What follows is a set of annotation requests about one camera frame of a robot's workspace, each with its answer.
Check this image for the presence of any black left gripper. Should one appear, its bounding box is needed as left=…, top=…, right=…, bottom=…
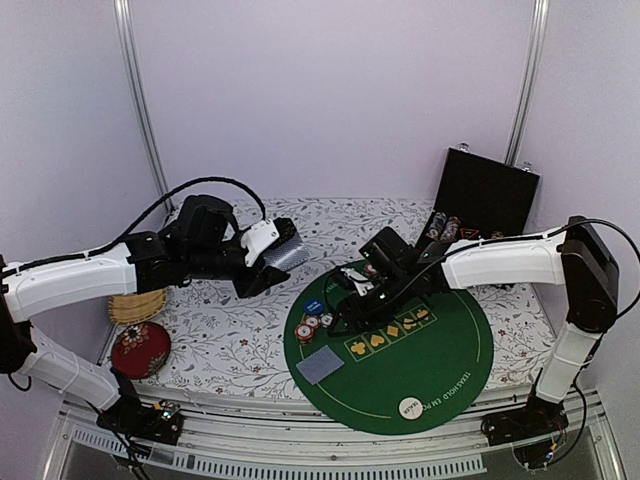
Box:
left=186, top=229, right=291, bottom=298

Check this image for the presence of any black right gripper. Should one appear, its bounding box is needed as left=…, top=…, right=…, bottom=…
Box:
left=327, top=269, right=413, bottom=338

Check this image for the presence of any blue playing card deck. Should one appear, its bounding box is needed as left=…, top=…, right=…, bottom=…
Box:
left=264, top=235, right=311, bottom=272

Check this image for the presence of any blue blind button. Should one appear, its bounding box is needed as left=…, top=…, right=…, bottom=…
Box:
left=303, top=298, right=325, bottom=316

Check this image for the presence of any single red five chip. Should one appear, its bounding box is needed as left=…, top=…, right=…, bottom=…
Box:
left=303, top=316, right=321, bottom=330

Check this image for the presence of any white dealer button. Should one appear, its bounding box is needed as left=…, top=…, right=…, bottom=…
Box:
left=398, top=397, right=425, bottom=421

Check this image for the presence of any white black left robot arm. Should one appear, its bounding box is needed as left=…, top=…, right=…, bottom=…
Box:
left=1, top=195, right=297, bottom=439

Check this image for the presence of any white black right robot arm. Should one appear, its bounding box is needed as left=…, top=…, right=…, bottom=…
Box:
left=329, top=216, right=621, bottom=445

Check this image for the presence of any floral white table cloth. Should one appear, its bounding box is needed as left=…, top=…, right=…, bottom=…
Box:
left=134, top=198, right=555, bottom=400

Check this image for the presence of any round green poker mat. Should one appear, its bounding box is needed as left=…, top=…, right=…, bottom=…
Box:
left=284, top=275, right=494, bottom=435

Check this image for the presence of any black poker chip case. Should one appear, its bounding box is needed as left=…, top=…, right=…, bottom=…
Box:
left=432, top=148, right=540, bottom=238

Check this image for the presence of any woven bamboo basket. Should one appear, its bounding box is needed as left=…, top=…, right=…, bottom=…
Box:
left=108, top=289, right=167, bottom=326

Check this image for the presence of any red floral round cushion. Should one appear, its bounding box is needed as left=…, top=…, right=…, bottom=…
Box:
left=111, top=322, right=171, bottom=380

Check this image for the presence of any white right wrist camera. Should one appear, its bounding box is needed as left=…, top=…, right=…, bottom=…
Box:
left=339, top=267, right=374, bottom=297

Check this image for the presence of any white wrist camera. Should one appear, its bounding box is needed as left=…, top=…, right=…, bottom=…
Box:
left=339, top=267, right=374, bottom=297
left=240, top=218, right=297, bottom=267

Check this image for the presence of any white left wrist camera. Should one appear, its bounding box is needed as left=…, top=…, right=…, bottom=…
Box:
left=240, top=218, right=297, bottom=267

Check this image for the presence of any left aluminium frame post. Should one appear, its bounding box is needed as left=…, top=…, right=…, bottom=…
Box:
left=113, top=0, right=169, bottom=195

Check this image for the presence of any aluminium frame post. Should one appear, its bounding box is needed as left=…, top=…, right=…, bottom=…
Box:
left=504, top=0, right=550, bottom=167
left=113, top=0, right=169, bottom=195

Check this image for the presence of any right aluminium frame post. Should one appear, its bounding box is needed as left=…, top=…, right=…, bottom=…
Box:
left=504, top=0, right=550, bottom=167

